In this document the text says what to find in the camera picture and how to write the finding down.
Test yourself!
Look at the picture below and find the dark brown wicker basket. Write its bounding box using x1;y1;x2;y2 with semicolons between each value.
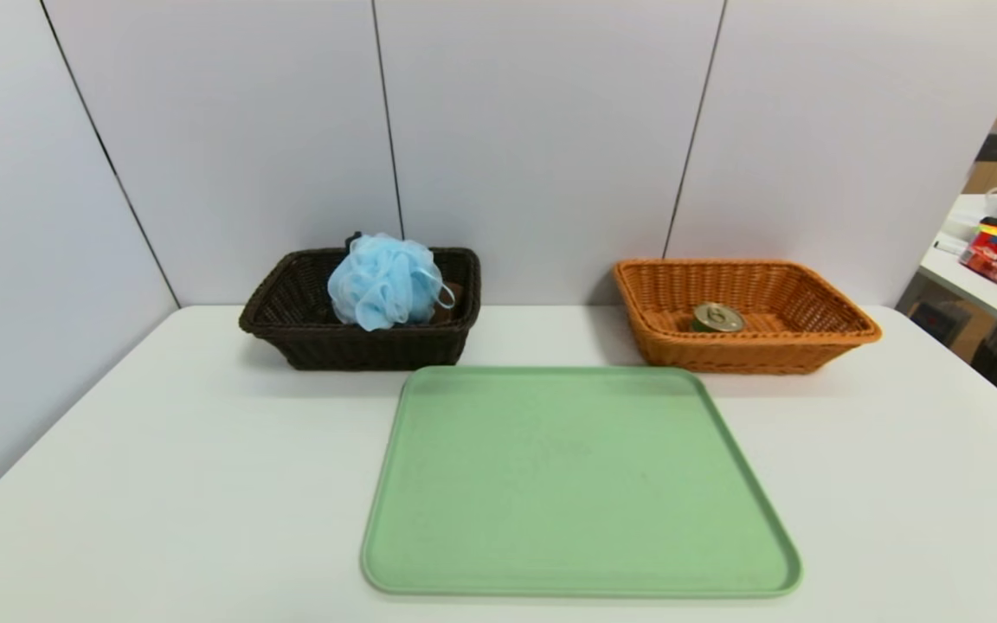
238;247;481;371

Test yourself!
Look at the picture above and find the white side table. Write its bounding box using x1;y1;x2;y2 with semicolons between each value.
918;194;997;340

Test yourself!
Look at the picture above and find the small round tin can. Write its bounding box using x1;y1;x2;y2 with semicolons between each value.
691;302;746;334

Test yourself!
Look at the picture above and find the red colourful box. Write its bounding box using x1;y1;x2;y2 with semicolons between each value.
959;223;997;285

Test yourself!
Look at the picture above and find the green plastic tray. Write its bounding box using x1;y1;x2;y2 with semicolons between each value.
361;365;803;599

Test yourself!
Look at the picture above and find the brown microfiber towel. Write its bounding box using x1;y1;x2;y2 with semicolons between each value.
434;282;466;325

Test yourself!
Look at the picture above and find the blue mesh bath loofah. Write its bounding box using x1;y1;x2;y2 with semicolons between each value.
326;232;457;332

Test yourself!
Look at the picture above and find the orange wicker basket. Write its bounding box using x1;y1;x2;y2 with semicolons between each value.
613;259;884;375

